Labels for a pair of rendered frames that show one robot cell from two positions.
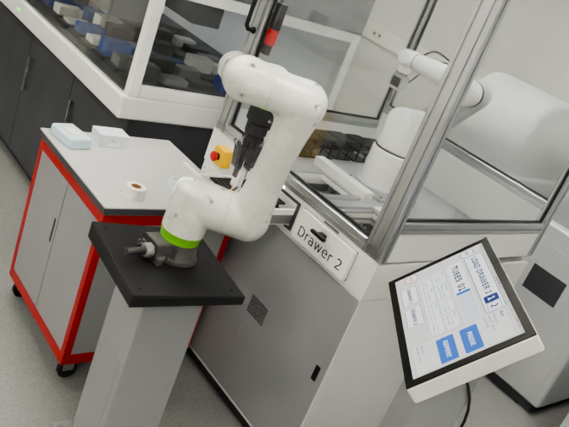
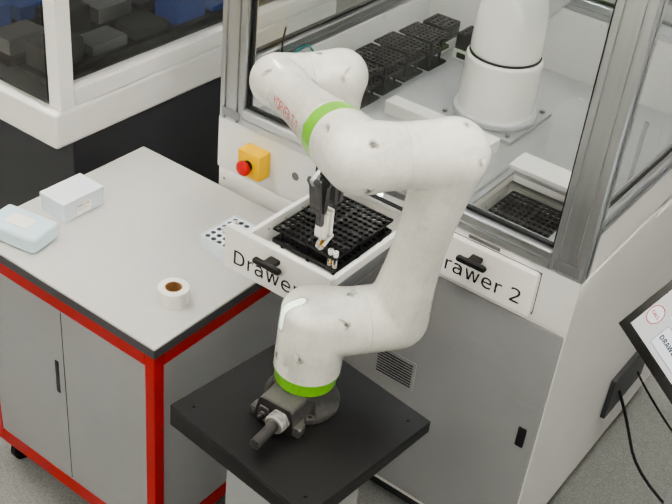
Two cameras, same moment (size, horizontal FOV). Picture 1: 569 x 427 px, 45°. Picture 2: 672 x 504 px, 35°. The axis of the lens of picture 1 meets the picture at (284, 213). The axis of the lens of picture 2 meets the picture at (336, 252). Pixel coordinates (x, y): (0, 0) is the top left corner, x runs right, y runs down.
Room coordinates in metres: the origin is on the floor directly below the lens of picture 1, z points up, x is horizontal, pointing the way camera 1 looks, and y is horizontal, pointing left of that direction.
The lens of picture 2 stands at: (0.33, 0.52, 2.23)
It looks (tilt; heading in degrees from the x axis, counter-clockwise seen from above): 35 degrees down; 349
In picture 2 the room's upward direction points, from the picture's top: 6 degrees clockwise
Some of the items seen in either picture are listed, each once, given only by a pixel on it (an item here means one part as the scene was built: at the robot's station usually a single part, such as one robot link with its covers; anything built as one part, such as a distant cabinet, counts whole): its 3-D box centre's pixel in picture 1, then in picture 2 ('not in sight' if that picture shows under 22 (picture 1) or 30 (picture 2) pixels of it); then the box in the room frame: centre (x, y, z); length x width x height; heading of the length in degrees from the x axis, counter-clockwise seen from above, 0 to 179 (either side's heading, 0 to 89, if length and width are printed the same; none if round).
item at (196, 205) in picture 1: (195, 211); (318, 336); (1.84, 0.24, 0.96); 0.16 x 0.13 x 0.19; 102
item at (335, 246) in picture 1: (323, 243); (477, 267); (2.17, -0.16, 0.87); 0.29 x 0.02 x 0.11; 46
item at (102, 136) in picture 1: (110, 137); (72, 197); (2.58, 0.76, 0.79); 0.13 x 0.09 x 0.05; 135
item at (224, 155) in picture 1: (221, 156); (253, 162); (2.61, 0.32, 0.88); 0.07 x 0.05 x 0.07; 46
